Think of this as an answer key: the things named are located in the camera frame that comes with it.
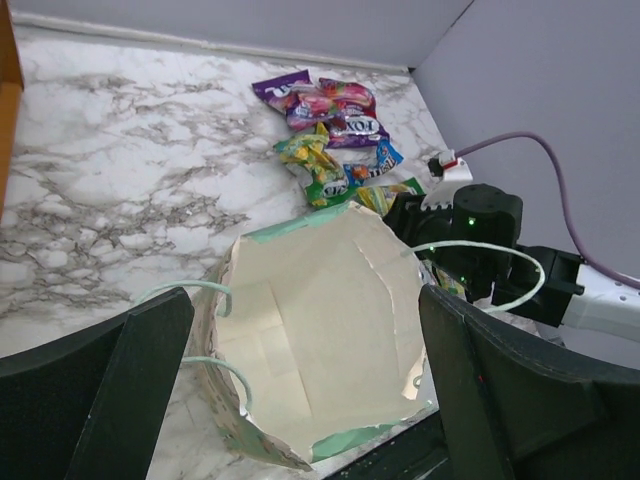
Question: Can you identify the blue M&M's candy packet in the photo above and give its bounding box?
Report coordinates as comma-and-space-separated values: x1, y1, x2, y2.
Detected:
343, 139, 404, 187

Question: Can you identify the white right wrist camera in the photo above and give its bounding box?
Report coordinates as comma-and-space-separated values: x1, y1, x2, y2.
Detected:
420, 150, 473, 211

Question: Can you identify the orange wooden rack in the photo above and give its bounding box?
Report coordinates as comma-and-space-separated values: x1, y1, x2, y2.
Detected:
0, 0, 24, 211

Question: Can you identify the green illustrated paper bag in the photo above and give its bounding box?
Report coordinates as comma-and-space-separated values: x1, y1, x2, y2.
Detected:
130, 199, 547, 473

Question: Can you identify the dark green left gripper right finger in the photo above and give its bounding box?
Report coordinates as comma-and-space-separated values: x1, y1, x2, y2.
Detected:
418, 285, 639, 479

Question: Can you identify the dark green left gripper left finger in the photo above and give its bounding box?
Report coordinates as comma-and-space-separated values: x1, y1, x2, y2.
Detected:
1, 288, 194, 479

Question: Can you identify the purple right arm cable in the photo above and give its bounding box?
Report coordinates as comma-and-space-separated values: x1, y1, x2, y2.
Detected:
454, 130, 640, 291

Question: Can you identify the purple Fox's candy bag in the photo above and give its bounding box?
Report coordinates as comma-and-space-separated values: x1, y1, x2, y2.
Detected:
296, 77, 390, 149

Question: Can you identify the yellow green snack bag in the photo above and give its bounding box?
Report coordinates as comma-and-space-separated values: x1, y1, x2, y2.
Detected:
352, 178, 424, 217

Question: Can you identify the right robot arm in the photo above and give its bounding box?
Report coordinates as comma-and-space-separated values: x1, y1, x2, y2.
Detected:
383, 184, 639, 341

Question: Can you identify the green Fox's candy bag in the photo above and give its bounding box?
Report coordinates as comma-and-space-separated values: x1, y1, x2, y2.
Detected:
420, 260, 466, 300

